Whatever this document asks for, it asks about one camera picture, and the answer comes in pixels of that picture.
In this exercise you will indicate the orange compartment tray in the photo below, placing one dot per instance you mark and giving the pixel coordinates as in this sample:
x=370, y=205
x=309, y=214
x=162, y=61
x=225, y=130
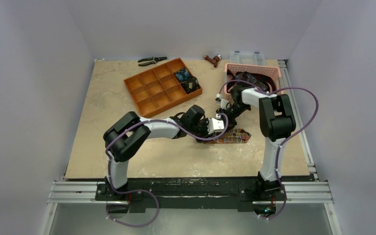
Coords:
x=156, y=90

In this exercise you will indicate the brown handled tool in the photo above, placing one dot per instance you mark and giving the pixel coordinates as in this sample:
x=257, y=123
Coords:
x=214, y=61

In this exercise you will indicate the aluminium frame rail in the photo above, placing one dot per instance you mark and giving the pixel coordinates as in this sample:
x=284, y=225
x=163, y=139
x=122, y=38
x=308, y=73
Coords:
x=298, y=190

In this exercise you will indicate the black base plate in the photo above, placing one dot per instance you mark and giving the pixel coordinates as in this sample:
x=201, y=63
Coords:
x=218, y=193

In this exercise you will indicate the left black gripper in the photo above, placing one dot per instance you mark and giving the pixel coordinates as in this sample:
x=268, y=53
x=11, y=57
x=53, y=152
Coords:
x=205, y=134

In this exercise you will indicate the pink plastic basket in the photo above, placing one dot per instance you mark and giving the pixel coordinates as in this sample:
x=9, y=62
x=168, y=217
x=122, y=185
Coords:
x=231, y=69

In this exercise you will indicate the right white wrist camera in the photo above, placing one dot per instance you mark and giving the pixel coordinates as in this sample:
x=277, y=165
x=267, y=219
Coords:
x=222, y=100

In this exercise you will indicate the blue rolled tie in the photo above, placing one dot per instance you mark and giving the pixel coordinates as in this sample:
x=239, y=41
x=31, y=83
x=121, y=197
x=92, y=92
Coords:
x=182, y=74

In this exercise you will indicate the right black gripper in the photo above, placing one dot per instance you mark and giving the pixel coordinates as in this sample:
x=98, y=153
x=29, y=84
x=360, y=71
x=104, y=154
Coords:
x=230, y=114

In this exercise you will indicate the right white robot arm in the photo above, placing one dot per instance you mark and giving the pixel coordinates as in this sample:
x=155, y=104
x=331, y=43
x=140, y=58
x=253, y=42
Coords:
x=276, y=122

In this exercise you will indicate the black rolled tie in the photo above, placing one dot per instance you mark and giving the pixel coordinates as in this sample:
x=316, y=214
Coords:
x=190, y=85

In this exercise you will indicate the clear plastic organizer box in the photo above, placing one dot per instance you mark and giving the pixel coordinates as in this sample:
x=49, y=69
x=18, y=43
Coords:
x=247, y=58

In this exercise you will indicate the dark ties in basket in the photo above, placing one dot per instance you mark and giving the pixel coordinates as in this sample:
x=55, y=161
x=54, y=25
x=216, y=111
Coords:
x=264, y=82

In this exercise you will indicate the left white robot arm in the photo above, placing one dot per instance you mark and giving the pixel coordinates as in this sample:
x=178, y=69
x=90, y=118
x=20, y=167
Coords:
x=126, y=136

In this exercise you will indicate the black pliers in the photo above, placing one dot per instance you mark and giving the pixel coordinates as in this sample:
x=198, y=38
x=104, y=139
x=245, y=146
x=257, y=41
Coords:
x=150, y=61

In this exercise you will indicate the colourful patterned tie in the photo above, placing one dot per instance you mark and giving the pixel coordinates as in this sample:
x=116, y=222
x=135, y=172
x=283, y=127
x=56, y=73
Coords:
x=236, y=135

